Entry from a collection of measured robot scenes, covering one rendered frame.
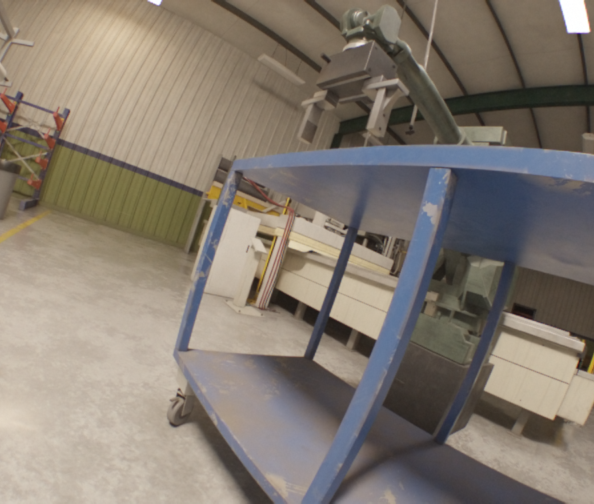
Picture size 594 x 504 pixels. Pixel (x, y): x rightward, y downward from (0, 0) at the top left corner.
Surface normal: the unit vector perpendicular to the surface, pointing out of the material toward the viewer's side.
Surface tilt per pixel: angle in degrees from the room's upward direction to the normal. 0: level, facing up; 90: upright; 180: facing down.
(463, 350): 90
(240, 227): 90
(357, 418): 90
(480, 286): 90
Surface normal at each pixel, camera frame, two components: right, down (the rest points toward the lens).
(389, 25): 0.59, 0.20
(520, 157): -0.73, -0.25
